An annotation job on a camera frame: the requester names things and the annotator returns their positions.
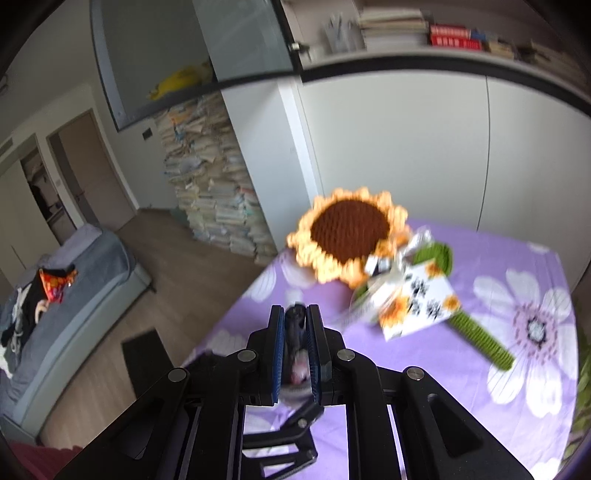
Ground yellow plush toy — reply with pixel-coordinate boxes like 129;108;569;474
148;62;215;100

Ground white printed ribbon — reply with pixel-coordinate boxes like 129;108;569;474
332;226;435;328

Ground crochet sunflower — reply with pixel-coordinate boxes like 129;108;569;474
286;187;515;370

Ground green plant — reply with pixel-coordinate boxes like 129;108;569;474
566;295;591;457

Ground orange patterned bag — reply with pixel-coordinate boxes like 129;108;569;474
38;265;79;305

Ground wooden door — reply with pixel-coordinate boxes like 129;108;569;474
48;108;137;232

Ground white cabinet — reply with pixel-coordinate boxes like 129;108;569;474
222;46;591;296

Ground sunflower print card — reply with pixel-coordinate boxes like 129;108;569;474
376;263;462;342

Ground row of mixed books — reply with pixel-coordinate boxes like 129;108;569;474
480;30;587;86

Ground grey-blue bed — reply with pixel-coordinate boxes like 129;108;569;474
0;224;153;439

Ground red books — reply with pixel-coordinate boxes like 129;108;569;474
428;24;483;51

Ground glass cabinet door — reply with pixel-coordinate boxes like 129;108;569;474
90;0;303;134

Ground pale book stack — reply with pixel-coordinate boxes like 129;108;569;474
358;7;430;49

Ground dark red cloth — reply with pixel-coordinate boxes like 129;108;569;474
0;438;81;480

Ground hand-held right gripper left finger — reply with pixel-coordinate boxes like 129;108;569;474
53;305;284;480

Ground tall stack of books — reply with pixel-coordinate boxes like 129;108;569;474
154;92;278;268

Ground open wardrobe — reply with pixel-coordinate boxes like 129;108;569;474
18;134;79;247

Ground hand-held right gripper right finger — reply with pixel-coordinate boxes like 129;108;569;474
305;304;536;480

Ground purple floral tablecloth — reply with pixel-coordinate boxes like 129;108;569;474
180;217;580;480

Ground pale translucent container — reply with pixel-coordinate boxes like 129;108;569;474
321;14;365;54

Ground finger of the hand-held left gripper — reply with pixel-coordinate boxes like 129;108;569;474
240;401;326;478

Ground black and white clothes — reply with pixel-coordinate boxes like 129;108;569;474
0;281;47;370

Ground black marker pen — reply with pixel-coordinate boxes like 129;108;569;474
283;305;309;386

